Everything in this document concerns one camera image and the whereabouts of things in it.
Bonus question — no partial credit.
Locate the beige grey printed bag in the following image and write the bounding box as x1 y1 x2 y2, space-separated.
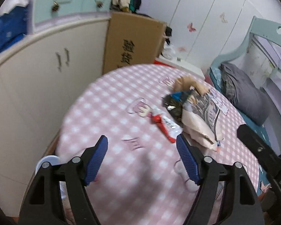
181 89 224 152

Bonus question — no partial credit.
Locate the red white candy wrapper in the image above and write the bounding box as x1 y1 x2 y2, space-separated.
151 108 183 143

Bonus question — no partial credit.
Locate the dark printed snack wrapper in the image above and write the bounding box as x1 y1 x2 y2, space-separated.
162 90 191 125

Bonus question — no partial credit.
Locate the tan paper bag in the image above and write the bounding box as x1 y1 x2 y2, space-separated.
173 76 210 95

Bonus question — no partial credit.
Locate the light blue trash bin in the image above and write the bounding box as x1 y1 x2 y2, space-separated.
35 154 61 176

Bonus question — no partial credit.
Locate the grey pillow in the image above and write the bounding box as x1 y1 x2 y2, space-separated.
220 62 271 126

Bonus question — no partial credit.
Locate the pink checkered bed sheet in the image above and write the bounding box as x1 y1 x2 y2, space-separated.
55 63 260 225

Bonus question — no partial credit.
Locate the long white cabinet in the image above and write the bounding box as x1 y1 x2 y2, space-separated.
0 17 110 217

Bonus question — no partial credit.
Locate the mint green headboard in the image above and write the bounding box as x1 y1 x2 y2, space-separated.
211 16 281 69

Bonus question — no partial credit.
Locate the brown cardboard box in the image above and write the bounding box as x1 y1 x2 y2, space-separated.
103 12 166 74

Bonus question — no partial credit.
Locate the mint green drawer chest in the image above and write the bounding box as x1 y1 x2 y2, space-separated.
32 0 111 24

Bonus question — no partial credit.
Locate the pink butterfly wall sticker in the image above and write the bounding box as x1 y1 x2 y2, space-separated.
187 22 196 33

